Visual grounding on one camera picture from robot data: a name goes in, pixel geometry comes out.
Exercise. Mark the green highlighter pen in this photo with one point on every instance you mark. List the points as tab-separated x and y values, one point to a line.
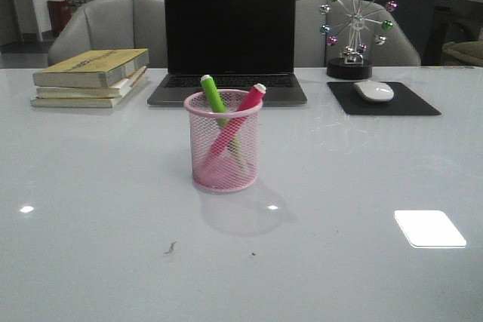
217	105

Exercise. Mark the pink highlighter pen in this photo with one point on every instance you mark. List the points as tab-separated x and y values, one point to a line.
253	98

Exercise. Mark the pink mesh pen holder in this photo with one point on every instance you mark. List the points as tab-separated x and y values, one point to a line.
205	126

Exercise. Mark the grey open laptop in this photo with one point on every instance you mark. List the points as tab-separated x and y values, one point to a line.
237	42

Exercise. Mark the middle cream book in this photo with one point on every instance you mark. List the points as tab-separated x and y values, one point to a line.
118	90

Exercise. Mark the cream book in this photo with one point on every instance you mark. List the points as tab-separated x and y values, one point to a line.
78	102
118	90

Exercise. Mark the right grey armchair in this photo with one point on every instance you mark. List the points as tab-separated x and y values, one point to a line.
320	36

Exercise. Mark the grey armchair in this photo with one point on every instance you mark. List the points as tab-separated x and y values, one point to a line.
320	36
114	24

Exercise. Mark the white computer mouse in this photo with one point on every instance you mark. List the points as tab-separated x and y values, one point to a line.
374	91

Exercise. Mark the top yellow book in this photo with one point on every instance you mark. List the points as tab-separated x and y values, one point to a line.
102	68

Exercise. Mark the left grey armchair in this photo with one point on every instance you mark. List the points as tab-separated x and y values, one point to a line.
114	24

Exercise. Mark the ferris wheel desk ornament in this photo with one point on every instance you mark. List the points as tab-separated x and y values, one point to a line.
351	63

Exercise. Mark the bottom cream book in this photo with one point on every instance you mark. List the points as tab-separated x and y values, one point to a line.
78	102

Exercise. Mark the red trash bin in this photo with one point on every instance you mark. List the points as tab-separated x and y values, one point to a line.
60	14

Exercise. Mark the olive cushion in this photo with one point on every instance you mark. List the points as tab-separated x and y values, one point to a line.
469	52

